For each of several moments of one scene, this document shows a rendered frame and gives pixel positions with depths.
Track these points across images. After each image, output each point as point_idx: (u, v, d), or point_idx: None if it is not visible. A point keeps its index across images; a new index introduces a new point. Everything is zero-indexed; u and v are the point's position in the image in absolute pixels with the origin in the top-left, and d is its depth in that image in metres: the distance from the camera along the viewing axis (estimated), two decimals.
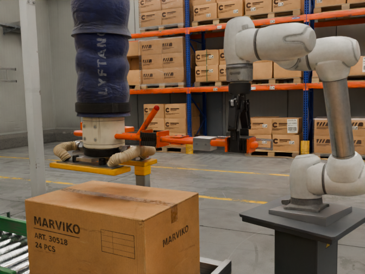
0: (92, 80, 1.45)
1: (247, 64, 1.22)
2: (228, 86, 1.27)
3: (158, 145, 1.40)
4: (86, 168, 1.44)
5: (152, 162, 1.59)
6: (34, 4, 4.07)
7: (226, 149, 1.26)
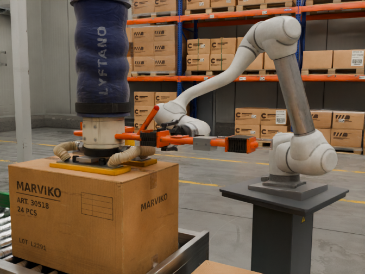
0: (92, 80, 1.44)
1: None
2: None
3: (158, 145, 1.40)
4: (86, 168, 1.44)
5: (152, 162, 1.59)
6: None
7: (226, 149, 1.26)
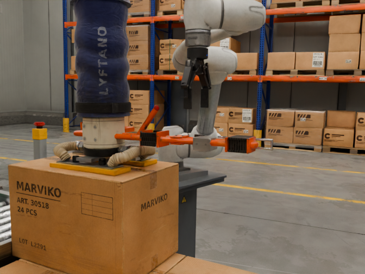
0: (92, 80, 1.44)
1: (205, 30, 1.29)
2: (187, 51, 1.34)
3: (158, 145, 1.40)
4: (86, 168, 1.44)
5: (152, 162, 1.59)
6: None
7: (226, 149, 1.26)
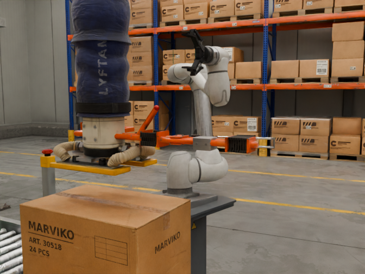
0: (92, 80, 1.44)
1: None
2: (211, 57, 1.75)
3: (158, 145, 1.40)
4: (86, 168, 1.44)
5: (152, 162, 1.59)
6: None
7: (226, 149, 1.26)
